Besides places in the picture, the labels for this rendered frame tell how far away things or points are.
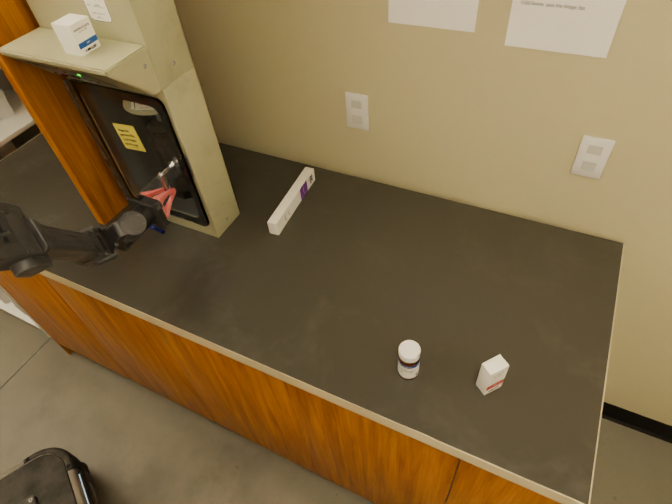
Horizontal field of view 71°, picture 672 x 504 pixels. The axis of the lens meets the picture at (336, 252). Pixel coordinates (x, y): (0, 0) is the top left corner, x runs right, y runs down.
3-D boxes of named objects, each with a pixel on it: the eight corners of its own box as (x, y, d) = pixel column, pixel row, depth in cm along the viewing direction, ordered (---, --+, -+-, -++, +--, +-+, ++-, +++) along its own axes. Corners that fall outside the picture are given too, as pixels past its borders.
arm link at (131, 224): (73, 235, 108) (92, 268, 108) (81, 219, 99) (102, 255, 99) (122, 216, 115) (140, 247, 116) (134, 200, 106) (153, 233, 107)
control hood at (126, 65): (61, 68, 115) (38, 26, 107) (163, 90, 104) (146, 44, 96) (22, 91, 108) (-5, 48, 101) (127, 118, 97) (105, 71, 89)
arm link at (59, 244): (-37, 215, 67) (4, 281, 68) (3, 196, 68) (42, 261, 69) (73, 234, 110) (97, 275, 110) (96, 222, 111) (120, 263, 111)
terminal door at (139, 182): (131, 199, 145) (67, 77, 116) (211, 226, 135) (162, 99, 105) (130, 201, 145) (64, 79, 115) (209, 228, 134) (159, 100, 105)
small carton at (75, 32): (83, 42, 99) (69, 13, 95) (101, 45, 98) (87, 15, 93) (65, 53, 96) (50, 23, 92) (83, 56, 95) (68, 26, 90)
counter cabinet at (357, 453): (158, 256, 266) (82, 115, 199) (539, 398, 195) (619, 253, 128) (67, 353, 228) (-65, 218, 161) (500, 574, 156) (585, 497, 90)
